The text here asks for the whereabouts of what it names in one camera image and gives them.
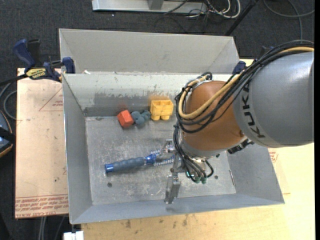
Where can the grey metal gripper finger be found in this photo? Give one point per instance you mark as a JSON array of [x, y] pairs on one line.
[[169, 192], [176, 190]]

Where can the grey metal bin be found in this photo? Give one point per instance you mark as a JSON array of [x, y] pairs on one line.
[[130, 154]]

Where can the yellow toy brick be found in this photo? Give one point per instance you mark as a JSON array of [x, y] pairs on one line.
[[161, 109]]

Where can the dark green lumpy toy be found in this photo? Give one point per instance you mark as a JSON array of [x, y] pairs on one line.
[[140, 119]]

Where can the red toy block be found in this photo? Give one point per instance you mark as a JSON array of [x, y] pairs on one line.
[[125, 119]]

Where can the brown cardboard board, red print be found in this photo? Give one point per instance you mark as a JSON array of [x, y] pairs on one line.
[[40, 139]]

